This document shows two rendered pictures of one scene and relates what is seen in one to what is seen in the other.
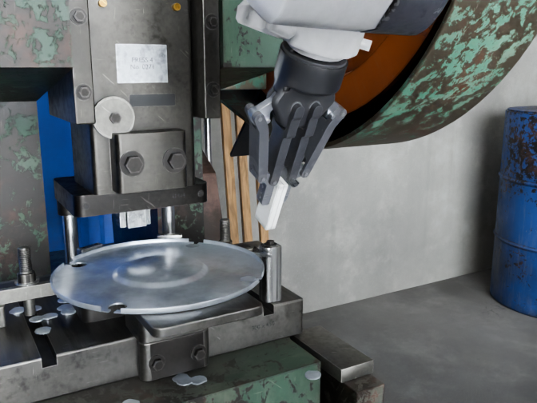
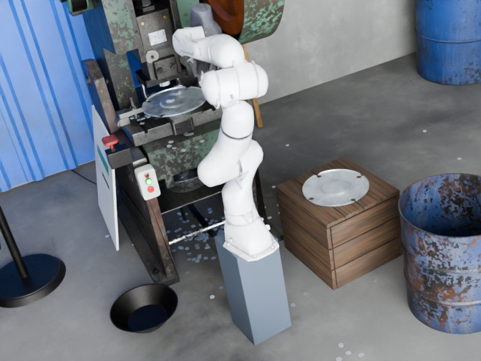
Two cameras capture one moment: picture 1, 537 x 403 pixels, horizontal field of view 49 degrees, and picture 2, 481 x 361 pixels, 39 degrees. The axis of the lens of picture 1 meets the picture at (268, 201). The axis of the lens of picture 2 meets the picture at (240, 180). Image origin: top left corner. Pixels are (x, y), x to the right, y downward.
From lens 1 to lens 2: 215 cm
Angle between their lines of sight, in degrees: 21
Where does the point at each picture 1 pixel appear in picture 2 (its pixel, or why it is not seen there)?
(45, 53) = (130, 46)
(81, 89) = (141, 53)
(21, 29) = (122, 41)
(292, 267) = (274, 67)
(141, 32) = (155, 28)
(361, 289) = (326, 74)
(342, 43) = not seen: hidden behind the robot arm
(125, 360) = (168, 130)
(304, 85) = not seen: hidden behind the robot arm
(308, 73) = not seen: hidden behind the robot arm
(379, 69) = (238, 23)
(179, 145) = (173, 61)
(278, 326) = (218, 114)
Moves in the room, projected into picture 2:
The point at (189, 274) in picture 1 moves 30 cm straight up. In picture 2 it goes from (182, 102) to (168, 36)
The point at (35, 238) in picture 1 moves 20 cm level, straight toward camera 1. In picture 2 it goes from (131, 90) to (137, 106)
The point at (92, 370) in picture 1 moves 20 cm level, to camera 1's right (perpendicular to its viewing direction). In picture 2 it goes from (158, 133) to (203, 129)
